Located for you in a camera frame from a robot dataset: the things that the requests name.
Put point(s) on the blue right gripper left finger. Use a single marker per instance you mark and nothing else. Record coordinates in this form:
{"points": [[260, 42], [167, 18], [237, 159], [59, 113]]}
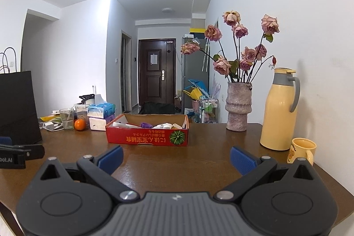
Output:
{"points": [[103, 164]]}

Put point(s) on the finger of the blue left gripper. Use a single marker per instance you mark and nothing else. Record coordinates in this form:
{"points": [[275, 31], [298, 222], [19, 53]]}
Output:
{"points": [[4, 140]]}

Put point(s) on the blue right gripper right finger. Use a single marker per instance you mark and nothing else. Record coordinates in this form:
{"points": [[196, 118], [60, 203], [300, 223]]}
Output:
{"points": [[247, 164]]}

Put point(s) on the purple jar lid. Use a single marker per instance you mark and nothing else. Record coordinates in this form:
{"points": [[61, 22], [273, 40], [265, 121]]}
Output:
{"points": [[146, 125]]}

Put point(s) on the grey tape roll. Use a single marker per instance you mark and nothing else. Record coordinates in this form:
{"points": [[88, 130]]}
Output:
{"points": [[120, 125]]}

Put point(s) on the cream cube charger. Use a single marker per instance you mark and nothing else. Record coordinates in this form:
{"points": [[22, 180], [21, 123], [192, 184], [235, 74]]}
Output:
{"points": [[165, 126]]}

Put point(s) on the black paper bag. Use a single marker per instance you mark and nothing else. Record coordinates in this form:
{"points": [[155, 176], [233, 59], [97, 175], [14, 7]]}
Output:
{"points": [[18, 112]]}

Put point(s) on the purple tissue pack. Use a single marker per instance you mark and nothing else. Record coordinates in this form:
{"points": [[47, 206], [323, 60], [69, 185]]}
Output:
{"points": [[99, 124]]}

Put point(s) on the red cardboard box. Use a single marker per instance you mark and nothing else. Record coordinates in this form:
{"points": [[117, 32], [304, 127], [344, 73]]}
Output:
{"points": [[178, 136]]}

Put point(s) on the yellow thermos jug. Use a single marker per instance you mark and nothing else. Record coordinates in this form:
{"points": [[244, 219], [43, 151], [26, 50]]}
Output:
{"points": [[281, 110]]}

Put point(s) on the orange fruit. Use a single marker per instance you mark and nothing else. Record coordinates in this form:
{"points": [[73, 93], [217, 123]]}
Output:
{"points": [[80, 124]]}

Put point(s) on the white power adapter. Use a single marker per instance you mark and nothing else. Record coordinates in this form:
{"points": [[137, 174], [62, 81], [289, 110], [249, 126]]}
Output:
{"points": [[52, 126]]}

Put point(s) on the blue tissue pack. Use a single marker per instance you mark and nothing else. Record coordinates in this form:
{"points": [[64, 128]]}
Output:
{"points": [[102, 110]]}

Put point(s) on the clear food container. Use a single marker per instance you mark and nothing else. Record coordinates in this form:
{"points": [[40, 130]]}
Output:
{"points": [[81, 112]]}

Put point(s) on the pink textured vase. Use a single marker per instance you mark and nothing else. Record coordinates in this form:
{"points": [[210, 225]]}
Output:
{"points": [[238, 106]]}

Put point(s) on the yellow bear mug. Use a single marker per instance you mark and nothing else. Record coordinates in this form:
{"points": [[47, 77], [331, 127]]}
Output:
{"points": [[302, 147]]}

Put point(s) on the glass cup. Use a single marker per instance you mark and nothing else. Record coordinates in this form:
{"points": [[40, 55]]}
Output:
{"points": [[67, 118]]}

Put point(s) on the black bag on floor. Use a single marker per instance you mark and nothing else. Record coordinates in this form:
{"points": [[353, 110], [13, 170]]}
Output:
{"points": [[157, 108]]}

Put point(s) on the dried pink roses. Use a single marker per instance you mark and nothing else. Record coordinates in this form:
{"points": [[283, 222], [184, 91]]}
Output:
{"points": [[247, 62]]}

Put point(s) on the grey refrigerator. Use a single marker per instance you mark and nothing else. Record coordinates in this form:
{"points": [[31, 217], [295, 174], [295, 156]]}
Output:
{"points": [[193, 67]]}

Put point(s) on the dark brown door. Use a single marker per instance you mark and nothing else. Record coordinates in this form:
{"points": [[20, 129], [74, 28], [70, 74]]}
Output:
{"points": [[157, 70]]}

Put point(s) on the wire trolley rack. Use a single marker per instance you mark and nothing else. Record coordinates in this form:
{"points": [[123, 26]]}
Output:
{"points": [[208, 110]]}

